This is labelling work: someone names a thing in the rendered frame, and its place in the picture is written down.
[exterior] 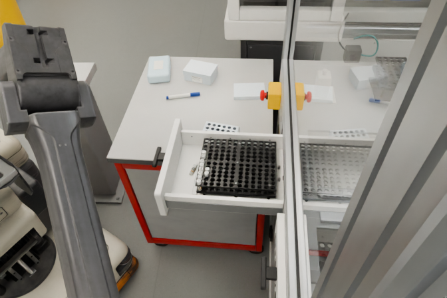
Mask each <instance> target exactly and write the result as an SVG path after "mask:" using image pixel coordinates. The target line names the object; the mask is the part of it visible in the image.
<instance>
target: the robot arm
mask: <svg viewBox="0 0 447 298"><path fill-rule="evenodd" d="M2 34H3V46H2V47H1V48H0V117H1V123H2V127H3V132H4V136H10V135H17V134H24V135H25V138H26V139H27V140H28V142H29V144H30V146H31V148H32V150H33V153H34V155H35V158H36V161H37V164H38V167H39V171H40V175H41V180H42V184H43V189H44V193H45V198H46V202H47V207H48V211H49V216H50V220H51V225H52V229H53V234H54V238H55V243H56V247H57V253H58V256H59V261H60V265H61V271H62V274H63V279H64V283H65V289H66V292H67V297H68V298H120V295H119V292H118V288H117V285H116V280H115V277H114V272H113V269H112V264H111V261H110V257H109V254H108V249H107V246H106V241H105V238H104V234H103V230H102V226H101V222H100V218H99V214H98V210H97V207H96V202H95V199H94V194H93V191H92V186H91V183H90V179H89V176H88V171H87V168H86V163H85V160H84V155H83V152H82V145H81V139H80V128H90V127H91V126H92V125H93V124H94V122H95V120H96V112H95V109H94V105H93V102H92V98H91V95H90V91H89V87H88V85H87V83H86V81H83V80H82V81H78V80H77V75H76V71H75V66H74V63H73V59H72V56H71V52H70V49H69V44H68V41H67V36H66V33H65V29H64V28H63V27H57V28H55V27H40V26H38V27H33V26H32V25H18V24H11V23H4V24H3V25H2Z"/></svg>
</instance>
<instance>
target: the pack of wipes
mask: <svg viewBox="0 0 447 298"><path fill-rule="evenodd" d="M170 71H171V61H170V56H168V55H167V56H159V57H150V58H149V61H148V73H147V78H148V82H149V83H150V84H151V83H159V82H170Z"/></svg>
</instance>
